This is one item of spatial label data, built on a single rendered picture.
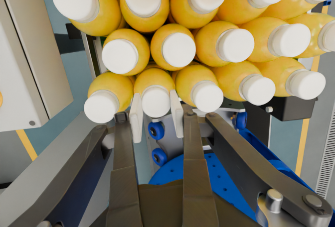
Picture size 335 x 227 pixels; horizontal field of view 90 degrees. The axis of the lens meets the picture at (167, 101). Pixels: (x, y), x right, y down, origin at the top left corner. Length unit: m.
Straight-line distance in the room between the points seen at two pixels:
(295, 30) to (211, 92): 0.12
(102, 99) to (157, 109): 0.07
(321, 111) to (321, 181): 0.92
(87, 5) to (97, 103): 0.11
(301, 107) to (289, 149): 1.71
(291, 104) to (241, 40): 0.24
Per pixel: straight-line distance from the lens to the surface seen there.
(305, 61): 0.62
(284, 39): 0.26
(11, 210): 0.84
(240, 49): 0.23
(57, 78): 0.31
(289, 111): 0.44
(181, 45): 0.21
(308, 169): 2.48
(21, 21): 0.28
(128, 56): 0.21
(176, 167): 0.40
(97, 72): 0.36
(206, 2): 0.22
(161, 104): 0.22
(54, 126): 1.68
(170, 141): 0.45
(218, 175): 0.39
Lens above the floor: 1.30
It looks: 69 degrees down
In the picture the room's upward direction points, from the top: 166 degrees clockwise
